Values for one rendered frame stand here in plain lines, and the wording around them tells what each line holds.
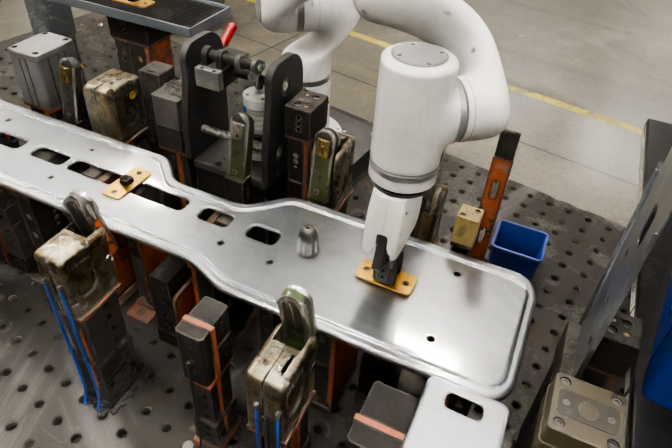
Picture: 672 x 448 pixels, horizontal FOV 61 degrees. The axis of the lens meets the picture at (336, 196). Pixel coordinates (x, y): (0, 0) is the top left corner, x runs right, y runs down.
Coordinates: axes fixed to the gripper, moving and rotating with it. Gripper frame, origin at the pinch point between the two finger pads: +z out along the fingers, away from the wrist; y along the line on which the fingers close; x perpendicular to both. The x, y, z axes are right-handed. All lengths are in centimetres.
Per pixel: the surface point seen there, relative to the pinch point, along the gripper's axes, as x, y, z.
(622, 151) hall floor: 53, -236, 103
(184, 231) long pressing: -31.1, 5.2, 2.9
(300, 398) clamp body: -3.1, 20.3, 6.4
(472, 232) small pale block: 9.0, -10.9, -1.4
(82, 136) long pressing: -63, -7, 3
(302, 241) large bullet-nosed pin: -12.7, 1.5, -0.1
